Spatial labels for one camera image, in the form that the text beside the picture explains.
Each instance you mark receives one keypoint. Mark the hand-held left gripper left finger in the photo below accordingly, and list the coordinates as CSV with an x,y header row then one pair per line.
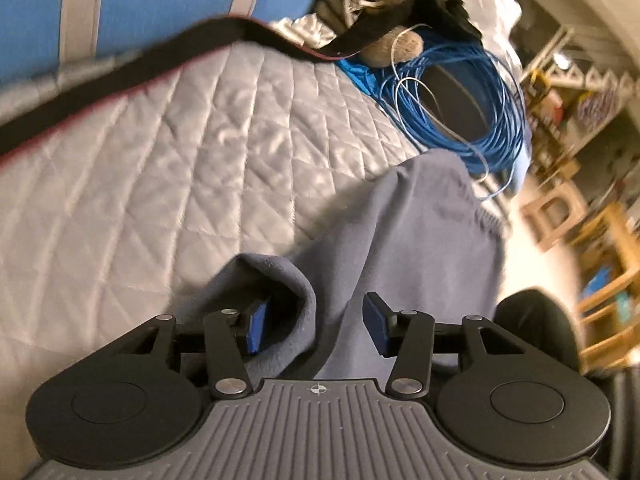
x,y
257,327

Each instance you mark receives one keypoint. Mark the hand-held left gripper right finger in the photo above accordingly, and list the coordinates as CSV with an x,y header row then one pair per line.
x,y
376,327

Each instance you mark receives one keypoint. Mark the grey fleece garment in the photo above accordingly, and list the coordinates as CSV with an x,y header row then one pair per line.
x,y
415,230

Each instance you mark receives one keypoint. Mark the grey quilted bedspread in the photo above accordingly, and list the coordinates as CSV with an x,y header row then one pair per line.
x,y
175,170

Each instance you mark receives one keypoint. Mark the wooden stool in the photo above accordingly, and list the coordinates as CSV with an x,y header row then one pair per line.
x,y
555,212

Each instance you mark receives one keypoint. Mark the wooden chair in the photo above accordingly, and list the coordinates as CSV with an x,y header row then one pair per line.
x,y
612,290

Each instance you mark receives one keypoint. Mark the beige knit pouch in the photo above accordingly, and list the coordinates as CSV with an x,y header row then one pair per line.
x,y
392,49

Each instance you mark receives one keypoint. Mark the cream floral cloth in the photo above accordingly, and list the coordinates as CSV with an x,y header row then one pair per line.
x,y
305,32

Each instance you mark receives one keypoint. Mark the cluttered white shelf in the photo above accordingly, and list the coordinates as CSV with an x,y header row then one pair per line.
x,y
580,85

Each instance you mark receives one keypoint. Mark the blue pillow with grey stripes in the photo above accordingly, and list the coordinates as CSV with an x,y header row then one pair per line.
x,y
160,0

